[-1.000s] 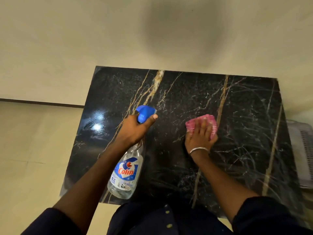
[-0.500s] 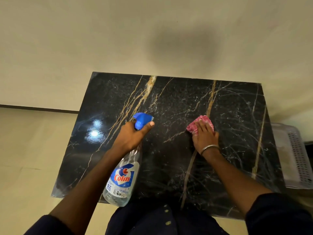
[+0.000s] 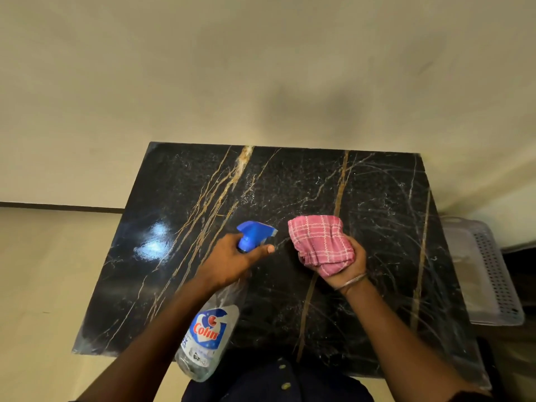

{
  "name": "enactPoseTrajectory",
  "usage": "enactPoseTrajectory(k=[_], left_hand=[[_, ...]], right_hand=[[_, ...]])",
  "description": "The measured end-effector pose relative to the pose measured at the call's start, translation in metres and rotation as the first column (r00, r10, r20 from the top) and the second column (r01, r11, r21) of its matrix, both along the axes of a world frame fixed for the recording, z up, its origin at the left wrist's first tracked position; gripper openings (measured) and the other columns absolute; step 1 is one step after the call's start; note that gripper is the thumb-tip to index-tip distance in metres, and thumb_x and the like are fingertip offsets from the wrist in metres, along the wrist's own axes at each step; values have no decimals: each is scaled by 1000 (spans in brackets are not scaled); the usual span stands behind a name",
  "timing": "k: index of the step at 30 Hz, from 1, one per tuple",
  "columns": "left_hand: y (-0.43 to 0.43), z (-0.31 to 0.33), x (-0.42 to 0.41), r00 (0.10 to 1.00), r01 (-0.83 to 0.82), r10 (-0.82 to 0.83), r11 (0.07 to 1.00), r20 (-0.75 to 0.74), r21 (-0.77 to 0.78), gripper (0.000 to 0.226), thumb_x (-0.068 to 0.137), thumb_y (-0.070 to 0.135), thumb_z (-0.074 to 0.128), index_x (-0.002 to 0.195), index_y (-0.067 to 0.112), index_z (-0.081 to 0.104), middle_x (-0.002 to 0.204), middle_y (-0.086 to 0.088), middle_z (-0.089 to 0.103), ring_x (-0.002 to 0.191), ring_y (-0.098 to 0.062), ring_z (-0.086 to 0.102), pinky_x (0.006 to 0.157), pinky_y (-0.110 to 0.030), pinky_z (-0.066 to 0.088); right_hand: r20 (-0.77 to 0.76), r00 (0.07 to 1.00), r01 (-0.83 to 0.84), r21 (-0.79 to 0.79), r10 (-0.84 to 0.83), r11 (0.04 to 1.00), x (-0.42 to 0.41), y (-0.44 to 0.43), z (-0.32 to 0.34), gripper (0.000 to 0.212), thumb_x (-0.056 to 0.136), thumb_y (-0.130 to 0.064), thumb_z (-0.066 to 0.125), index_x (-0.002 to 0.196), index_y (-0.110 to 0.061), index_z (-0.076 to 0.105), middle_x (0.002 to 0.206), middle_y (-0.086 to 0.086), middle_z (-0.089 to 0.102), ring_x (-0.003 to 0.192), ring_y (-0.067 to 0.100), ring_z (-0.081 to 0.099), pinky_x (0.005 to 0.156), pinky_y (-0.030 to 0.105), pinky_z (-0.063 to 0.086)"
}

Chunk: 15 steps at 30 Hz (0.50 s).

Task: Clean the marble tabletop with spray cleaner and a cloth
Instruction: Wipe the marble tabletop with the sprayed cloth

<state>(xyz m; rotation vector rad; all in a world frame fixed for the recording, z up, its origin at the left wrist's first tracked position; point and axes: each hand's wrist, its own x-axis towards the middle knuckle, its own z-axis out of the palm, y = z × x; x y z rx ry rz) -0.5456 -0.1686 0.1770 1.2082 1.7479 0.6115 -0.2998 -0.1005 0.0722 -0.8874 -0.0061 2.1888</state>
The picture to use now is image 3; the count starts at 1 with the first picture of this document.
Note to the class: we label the person's right hand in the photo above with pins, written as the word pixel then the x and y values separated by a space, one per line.
pixel 351 270

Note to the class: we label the person's left hand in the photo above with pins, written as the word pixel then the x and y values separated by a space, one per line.
pixel 222 263

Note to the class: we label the person's left thumb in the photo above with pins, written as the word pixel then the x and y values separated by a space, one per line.
pixel 260 251

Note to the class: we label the person's right fingers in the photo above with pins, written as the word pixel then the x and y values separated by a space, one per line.
pixel 309 264

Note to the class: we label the pink checked cloth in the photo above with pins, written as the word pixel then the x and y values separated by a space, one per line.
pixel 320 242

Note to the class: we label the clear spray bottle blue trigger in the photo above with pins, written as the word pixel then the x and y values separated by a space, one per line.
pixel 209 330

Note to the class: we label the person's left forearm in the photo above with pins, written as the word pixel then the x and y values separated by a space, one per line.
pixel 146 347

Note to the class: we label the person's right forearm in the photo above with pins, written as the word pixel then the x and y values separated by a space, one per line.
pixel 398 343

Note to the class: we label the thin metal bangle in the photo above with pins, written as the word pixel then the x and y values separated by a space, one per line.
pixel 351 281

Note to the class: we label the dark buttoned garment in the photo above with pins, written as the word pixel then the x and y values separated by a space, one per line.
pixel 276 383

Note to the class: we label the white perforated plastic basket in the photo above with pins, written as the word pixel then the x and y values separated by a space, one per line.
pixel 481 272

